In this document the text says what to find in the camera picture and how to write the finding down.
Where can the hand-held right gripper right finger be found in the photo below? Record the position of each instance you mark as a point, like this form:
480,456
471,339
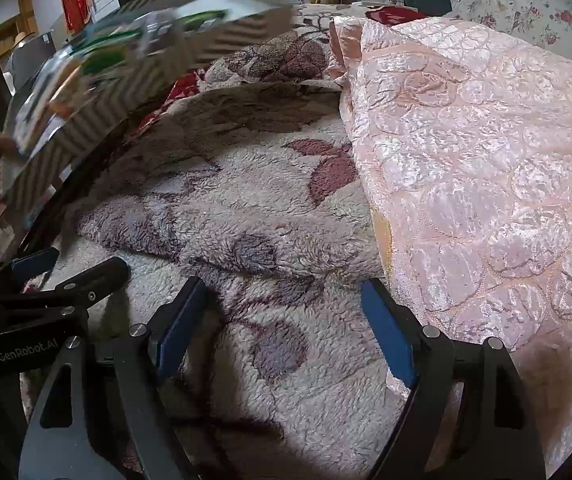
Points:
388,330

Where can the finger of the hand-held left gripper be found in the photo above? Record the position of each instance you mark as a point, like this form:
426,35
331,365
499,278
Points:
36,261
91,280

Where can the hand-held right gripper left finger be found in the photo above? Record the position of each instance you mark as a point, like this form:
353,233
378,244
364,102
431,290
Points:
181,320

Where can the striped cardboard box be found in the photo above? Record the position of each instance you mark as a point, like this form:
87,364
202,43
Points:
101,110

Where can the tall green snack packet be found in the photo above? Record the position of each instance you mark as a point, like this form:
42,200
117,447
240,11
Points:
111,57

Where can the floral fleece blanket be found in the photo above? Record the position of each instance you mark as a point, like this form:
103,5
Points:
246,200

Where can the pink satin quilt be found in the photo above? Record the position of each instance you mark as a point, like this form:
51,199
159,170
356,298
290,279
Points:
466,160

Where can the grey appliance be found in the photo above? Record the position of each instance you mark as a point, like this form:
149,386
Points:
31,55

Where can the floral white pillow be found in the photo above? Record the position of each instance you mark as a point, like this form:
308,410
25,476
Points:
526,5

